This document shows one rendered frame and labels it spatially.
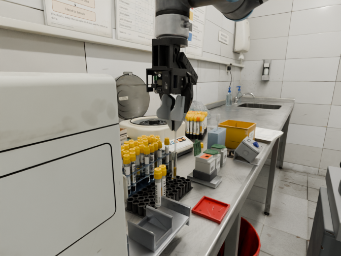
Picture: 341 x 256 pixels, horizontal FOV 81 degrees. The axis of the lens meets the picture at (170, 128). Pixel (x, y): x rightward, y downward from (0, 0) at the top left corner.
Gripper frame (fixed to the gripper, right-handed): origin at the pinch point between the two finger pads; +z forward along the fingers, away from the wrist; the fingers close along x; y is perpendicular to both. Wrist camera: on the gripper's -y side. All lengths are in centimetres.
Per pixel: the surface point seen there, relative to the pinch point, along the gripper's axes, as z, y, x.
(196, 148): 8.0, -7.6, 2.5
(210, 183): 16.4, -5.7, 8.2
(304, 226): 104, -135, 43
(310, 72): -20, -249, 30
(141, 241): 13.3, 23.1, 8.3
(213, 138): 9.9, -25.6, 1.0
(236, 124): 9, -53, 2
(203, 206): 17.5, 3.7, 10.5
